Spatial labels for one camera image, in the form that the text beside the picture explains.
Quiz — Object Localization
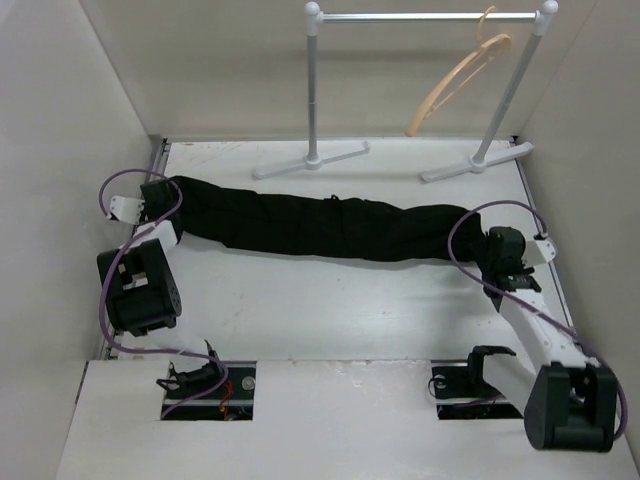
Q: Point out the black trousers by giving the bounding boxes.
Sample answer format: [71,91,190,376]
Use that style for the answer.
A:
[173,176,484,262]

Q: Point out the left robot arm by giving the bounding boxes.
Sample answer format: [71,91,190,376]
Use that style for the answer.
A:
[97,178,229,399]

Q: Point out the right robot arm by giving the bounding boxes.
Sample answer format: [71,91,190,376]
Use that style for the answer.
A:
[463,227,618,453]

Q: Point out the beige wooden hanger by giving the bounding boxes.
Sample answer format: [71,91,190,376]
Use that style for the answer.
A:
[405,6,512,137]

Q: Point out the white clothes rack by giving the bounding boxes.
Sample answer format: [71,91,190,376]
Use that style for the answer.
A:
[251,0,560,184]

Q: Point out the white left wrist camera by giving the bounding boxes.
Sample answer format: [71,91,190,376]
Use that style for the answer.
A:
[106,195,145,226]

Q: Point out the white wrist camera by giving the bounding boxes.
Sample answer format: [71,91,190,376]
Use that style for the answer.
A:
[106,195,145,226]
[522,238,557,267]

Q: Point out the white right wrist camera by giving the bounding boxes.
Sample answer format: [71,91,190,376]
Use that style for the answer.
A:
[522,238,557,267]

